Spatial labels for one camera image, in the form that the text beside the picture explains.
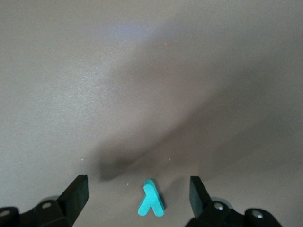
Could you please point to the teal letter y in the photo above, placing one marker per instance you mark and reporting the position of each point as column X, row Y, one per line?
column 150, row 201

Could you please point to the brown table cover sheet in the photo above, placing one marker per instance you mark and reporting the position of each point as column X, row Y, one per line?
column 151, row 71

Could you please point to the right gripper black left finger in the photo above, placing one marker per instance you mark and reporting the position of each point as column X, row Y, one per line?
column 68, row 203

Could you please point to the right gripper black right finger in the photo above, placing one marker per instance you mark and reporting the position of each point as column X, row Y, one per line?
column 201, row 203

